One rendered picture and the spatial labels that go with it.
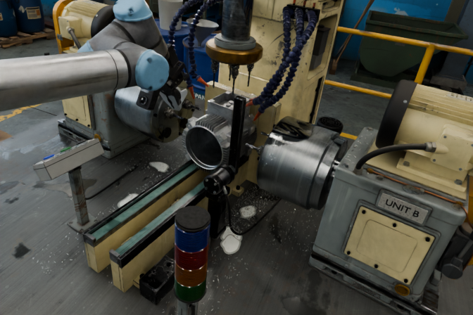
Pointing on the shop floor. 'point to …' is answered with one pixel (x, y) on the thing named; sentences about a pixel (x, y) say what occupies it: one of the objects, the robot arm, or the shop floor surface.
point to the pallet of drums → (21, 15)
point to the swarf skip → (405, 50)
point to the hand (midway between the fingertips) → (175, 109)
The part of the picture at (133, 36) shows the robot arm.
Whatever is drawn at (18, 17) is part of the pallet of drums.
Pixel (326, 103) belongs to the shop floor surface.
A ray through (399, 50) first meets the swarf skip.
